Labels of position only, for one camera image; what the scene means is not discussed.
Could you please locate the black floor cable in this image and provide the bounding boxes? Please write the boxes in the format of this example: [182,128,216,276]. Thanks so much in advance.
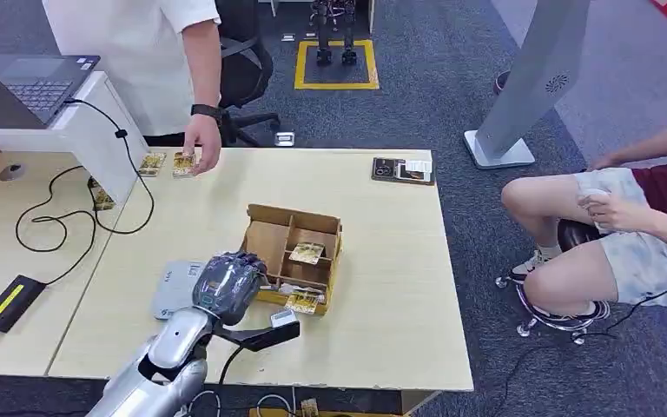
[491,255,667,417]

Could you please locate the yellow wooden board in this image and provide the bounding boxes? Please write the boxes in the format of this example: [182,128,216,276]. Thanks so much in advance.
[248,399,405,417]

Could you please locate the black robot legs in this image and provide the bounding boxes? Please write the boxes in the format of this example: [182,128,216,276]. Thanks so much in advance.
[308,0,360,68]

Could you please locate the white card on black tray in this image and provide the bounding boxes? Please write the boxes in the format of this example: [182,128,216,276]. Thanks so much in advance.
[394,159,434,184]

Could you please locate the yellow card standing in compartment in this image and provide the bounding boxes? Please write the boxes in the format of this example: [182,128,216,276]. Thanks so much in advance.
[288,242,327,267]

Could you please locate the yellow cards beside white stand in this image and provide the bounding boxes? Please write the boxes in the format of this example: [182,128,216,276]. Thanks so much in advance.
[87,176,118,212]

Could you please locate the black wristwatch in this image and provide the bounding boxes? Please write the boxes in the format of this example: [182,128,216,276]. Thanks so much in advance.
[189,103,226,125]

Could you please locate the grey laptop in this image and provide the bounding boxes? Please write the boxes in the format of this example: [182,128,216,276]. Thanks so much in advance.
[0,47,102,131]

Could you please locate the flat grey pad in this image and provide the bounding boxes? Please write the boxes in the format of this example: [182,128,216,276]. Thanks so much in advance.
[151,260,208,321]

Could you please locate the grey kiosk stand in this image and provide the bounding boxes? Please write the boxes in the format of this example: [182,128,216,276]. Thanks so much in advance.
[462,0,593,171]

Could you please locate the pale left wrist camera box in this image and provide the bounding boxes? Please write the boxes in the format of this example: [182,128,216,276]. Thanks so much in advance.
[268,308,300,331]

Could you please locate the black power adapter yellow label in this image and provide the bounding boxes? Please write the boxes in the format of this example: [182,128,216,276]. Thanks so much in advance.
[0,274,48,335]

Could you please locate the white stand box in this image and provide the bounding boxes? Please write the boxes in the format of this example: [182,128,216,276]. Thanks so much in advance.
[0,70,150,204]

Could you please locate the yellow card leaning on box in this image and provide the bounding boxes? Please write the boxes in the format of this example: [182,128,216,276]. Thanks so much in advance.
[283,289,320,316]

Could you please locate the black office chair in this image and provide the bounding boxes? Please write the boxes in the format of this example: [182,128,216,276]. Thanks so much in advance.
[215,0,282,148]

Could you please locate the black stool with casters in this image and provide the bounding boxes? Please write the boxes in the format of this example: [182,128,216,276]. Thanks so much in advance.
[493,217,612,347]

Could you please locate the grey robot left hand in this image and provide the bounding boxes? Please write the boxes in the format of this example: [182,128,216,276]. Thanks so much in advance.
[191,250,269,327]

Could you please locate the wooden card box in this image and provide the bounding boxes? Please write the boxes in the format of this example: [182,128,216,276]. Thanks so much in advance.
[241,202,345,317]

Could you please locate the white cable loop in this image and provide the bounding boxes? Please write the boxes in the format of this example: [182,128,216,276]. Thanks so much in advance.
[254,394,296,417]
[186,390,223,417]

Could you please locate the person's right hand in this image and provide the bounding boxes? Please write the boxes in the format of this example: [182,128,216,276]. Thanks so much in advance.
[588,153,626,173]

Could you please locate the person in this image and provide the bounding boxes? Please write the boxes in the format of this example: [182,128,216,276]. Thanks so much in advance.
[41,0,224,177]
[499,100,667,323]

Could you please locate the person's left hand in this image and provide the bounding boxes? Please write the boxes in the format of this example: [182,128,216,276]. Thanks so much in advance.
[577,192,651,235]
[182,113,223,177]

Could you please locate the yellow floor tape square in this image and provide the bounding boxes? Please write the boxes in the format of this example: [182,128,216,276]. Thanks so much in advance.
[293,38,380,92]

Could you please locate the black tray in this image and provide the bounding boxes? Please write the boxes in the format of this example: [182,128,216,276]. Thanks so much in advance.
[370,156,437,187]

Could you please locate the black charger cable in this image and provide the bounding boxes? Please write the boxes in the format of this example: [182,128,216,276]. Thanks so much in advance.
[14,98,157,288]

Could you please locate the round grey desk grommet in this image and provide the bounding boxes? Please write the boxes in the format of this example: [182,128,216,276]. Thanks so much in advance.
[0,162,28,183]

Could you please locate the single yellow card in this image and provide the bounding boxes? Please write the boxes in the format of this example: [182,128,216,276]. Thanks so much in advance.
[173,151,198,175]

